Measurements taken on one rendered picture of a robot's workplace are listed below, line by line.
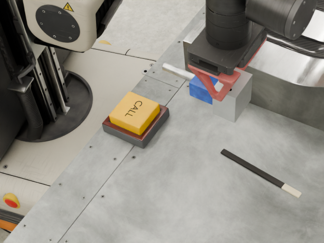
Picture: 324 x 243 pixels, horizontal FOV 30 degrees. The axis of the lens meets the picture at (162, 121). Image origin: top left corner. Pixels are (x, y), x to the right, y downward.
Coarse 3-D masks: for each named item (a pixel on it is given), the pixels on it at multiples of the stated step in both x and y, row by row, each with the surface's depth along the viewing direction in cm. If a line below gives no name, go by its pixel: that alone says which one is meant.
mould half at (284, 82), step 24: (312, 24) 99; (264, 48) 96; (192, 72) 103; (264, 72) 93; (288, 72) 93; (312, 72) 92; (264, 96) 97; (288, 96) 94; (312, 96) 91; (312, 120) 95
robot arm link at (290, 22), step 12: (252, 0) 66; (264, 0) 65; (276, 0) 64; (288, 0) 64; (300, 0) 63; (312, 0) 66; (252, 12) 66; (264, 12) 65; (276, 12) 64; (288, 12) 64; (300, 12) 64; (312, 12) 67; (264, 24) 67; (276, 24) 65; (288, 24) 64; (300, 24) 66; (288, 36) 65
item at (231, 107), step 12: (180, 72) 87; (240, 72) 83; (192, 84) 84; (216, 84) 82; (240, 84) 82; (204, 96) 85; (228, 96) 81; (240, 96) 82; (216, 108) 84; (228, 108) 83; (240, 108) 84; (228, 120) 85
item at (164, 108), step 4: (164, 108) 98; (160, 112) 98; (164, 112) 98; (108, 116) 99; (160, 116) 98; (108, 120) 98; (156, 120) 97; (108, 124) 97; (112, 124) 97; (152, 124) 97; (116, 128) 97; (120, 128) 97; (148, 128) 96; (124, 132) 96; (128, 132) 96; (144, 132) 96; (148, 132) 96; (132, 136) 95; (136, 136) 95; (140, 136) 95; (144, 136) 95; (140, 140) 95
